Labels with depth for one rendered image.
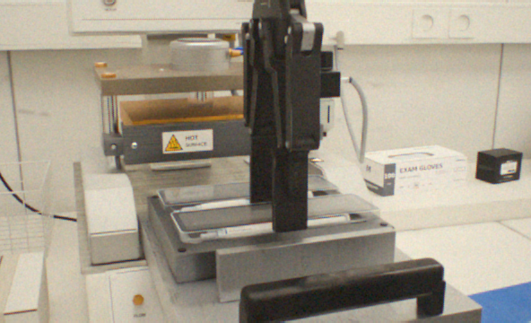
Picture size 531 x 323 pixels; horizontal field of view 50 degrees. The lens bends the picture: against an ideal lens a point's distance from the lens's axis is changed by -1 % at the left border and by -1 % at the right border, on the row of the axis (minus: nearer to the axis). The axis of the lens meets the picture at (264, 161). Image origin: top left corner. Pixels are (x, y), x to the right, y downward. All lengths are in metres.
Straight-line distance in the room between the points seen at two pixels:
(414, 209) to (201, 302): 0.82
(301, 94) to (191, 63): 0.33
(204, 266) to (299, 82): 0.17
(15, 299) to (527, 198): 1.03
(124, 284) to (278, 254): 0.23
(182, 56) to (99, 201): 0.23
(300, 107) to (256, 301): 0.15
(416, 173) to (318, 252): 0.87
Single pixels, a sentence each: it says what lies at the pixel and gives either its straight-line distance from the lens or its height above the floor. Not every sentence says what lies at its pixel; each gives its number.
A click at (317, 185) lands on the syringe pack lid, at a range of 0.62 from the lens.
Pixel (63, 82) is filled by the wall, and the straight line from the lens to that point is 1.33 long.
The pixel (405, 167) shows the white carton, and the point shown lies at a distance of 1.30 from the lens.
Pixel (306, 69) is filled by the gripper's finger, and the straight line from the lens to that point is 0.44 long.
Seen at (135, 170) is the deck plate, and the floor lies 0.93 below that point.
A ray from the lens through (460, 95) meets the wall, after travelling 1.60.
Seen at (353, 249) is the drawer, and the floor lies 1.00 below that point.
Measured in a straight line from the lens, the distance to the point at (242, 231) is 0.49.
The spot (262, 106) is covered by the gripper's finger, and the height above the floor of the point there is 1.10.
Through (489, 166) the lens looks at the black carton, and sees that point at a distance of 1.45.
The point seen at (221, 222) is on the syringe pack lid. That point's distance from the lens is 0.50.
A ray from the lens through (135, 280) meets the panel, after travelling 0.63.
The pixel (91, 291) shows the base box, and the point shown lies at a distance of 0.63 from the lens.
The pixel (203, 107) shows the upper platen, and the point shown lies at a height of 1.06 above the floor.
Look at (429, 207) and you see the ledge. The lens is 1.24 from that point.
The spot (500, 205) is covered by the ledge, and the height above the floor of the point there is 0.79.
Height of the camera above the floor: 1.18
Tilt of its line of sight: 14 degrees down
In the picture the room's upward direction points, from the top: straight up
